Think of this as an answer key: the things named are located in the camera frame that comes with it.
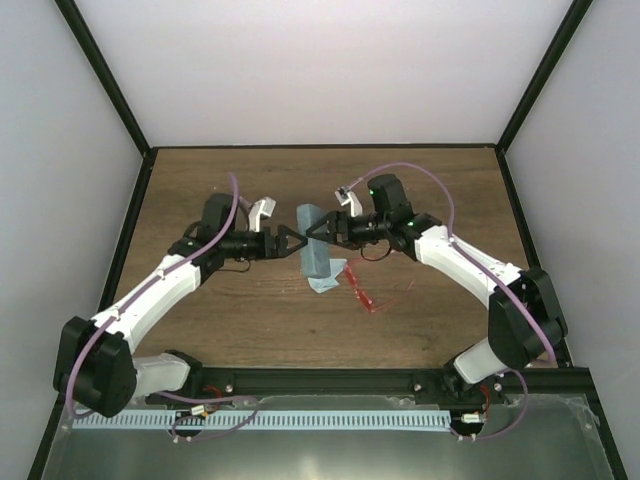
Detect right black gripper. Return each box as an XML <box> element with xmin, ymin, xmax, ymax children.
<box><xmin>307</xmin><ymin>210</ymin><xmax>391</xmax><ymax>251</ymax></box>

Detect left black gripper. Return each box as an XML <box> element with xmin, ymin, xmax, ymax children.
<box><xmin>222</xmin><ymin>226</ymin><xmax>308</xmax><ymax>261</ymax></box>

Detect blue green glasses case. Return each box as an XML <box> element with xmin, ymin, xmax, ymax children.
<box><xmin>296</xmin><ymin>204</ymin><xmax>331</xmax><ymax>279</ymax></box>

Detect light blue cleaning cloth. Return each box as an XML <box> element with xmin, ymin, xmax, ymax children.
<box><xmin>308</xmin><ymin>259</ymin><xmax>347</xmax><ymax>294</ymax></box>

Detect red transparent sunglasses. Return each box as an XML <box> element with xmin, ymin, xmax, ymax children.
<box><xmin>342</xmin><ymin>258</ymin><xmax>415</xmax><ymax>314</ymax></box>

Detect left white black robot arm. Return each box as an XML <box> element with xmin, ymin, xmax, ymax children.
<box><xmin>53</xmin><ymin>194</ymin><xmax>307</xmax><ymax>417</ymax></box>

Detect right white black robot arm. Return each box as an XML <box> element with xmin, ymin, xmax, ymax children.
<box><xmin>298</xmin><ymin>174</ymin><xmax>568</xmax><ymax>403</ymax></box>

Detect clear plastic sheet cover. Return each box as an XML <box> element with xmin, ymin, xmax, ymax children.
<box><xmin>43</xmin><ymin>395</ymin><xmax>613</xmax><ymax>479</ymax></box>

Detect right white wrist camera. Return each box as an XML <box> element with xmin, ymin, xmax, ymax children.
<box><xmin>334</xmin><ymin>186</ymin><xmax>363</xmax><ymax>217</ymax></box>

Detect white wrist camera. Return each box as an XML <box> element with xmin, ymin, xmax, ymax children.
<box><xmin>334</xmin><ymin>186</ymin><xmax>363</xmax><ymax>217</ymax></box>
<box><xmin>240</xmin><ymin>197</ymin><xmax>276</xmax><ymax>232</ymax></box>

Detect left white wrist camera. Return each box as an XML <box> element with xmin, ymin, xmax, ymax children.
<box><xmin>240</xmin><ymin>197</ymin><xmax>276</xmax><ymax>232</ymax></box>

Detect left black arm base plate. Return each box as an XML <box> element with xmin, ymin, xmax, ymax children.
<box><xmin>145</xmin><ymin>367</ymin><xmax>232</xmax><ymax>406</ymax></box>

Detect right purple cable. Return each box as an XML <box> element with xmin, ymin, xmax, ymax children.
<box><xmin>339</xmin><ymin>162</ymin><xmax>557</xmax><ymax>442</ymax></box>

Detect purple cable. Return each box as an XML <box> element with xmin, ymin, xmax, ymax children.
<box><xmin>64</xmin><ymin>172</ymin><xmax>262</xmax><ymax>445</ymax></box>
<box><xmin>339</xmin><ymin>162</ymin><xmax>557</xmax><ymax>442</ymax></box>

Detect light blue slotted cable duct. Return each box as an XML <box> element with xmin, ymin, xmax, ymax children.
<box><xmin>73</xmin><ymin>410</ymin><xmax>451</xmax><ymax>433</ymax></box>

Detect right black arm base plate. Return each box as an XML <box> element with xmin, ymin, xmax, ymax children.
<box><xmin>410</xmin><ymin>368</ymin><xmax>505</xmax><ymax>410</ymax></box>

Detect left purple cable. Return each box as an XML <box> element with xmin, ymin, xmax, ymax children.
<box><xmin>64</xmin><ymin>172</ymin><xmax>262</xmax><ymax>445</ymax></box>

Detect black aluminium frame rail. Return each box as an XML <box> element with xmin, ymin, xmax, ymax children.
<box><xmin>73</xmin><ymin>365</ymin><xmax>594</xmax><ymax>410</ymax></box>

